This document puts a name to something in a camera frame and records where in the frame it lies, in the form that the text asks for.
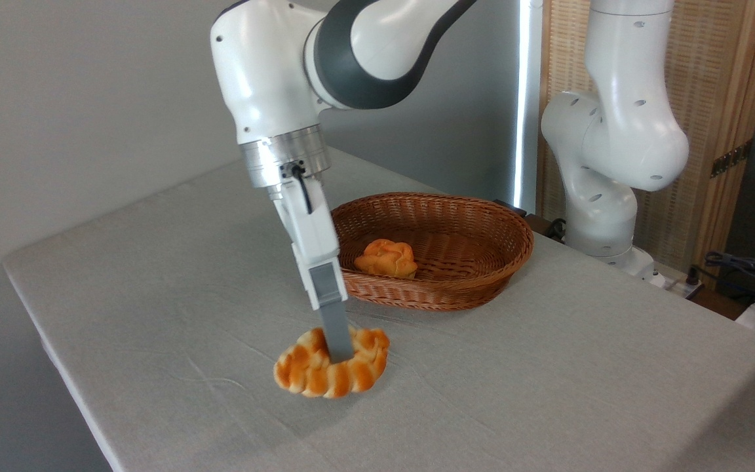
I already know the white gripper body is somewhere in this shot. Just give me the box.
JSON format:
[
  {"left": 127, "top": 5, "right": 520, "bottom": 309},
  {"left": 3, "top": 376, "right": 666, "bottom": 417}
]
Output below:
[{"left": 271, "top": 176, "right": 341, "bottom": 267}]

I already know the braided bread loaf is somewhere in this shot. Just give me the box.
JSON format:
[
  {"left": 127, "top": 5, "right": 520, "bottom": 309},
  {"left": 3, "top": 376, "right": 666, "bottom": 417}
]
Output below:
[{"left": 273, "top": 326, "right": 391, "bottom": 399}]

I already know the orange bread roll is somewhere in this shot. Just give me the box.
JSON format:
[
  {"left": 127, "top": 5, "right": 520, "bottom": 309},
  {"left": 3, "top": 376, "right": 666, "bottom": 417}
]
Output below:
[{"left": 354, "top": 239, "right": 419, "bottom": 280}]

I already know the wooden folding screen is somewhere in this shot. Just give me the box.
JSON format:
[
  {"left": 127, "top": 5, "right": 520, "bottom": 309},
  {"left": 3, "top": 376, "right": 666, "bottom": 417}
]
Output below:
[{"left": 538, "top": 0, "right": 755, "bottom": 289}]

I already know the brown wicker basket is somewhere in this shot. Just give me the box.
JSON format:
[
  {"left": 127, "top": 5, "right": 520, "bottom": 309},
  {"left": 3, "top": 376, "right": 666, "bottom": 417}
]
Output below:
[{"left": 330, "top": 191, "right": 535, "bottom": 311}]

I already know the grey tablecloth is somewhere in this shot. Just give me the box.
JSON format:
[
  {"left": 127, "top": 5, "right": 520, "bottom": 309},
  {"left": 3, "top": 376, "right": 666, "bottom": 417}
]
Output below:
[{"left": 3, "top": 147, "right": 755, "bottom": 472}]

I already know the metal screen hinge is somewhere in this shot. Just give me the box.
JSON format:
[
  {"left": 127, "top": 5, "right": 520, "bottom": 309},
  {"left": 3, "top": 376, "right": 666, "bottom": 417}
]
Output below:
[{"left": 710, "top": 141, "right": 752, "bottom": 179}]

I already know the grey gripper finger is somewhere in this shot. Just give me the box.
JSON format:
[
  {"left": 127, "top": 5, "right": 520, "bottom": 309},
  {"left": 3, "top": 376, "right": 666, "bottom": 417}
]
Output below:
[{"left": 293, "top": 246, "right": 356, "bottom": 363}]

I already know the black cable bundle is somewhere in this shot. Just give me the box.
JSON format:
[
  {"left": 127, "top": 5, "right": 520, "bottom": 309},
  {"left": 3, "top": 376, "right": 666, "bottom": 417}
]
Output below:
[{"left": 704, "top": 252, "right": 755, "bottom": 309}]

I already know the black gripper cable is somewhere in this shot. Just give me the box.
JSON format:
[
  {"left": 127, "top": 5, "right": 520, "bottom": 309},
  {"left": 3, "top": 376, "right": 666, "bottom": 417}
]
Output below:
[{"left": 281, "top": 161, "right": 315, "bottom": 216}]

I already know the white vertical pole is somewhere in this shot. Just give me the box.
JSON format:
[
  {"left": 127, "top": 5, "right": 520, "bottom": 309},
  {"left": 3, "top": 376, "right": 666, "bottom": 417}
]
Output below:
[{"left": 512, "top": 0, "right": 544, "bottom": 214}]

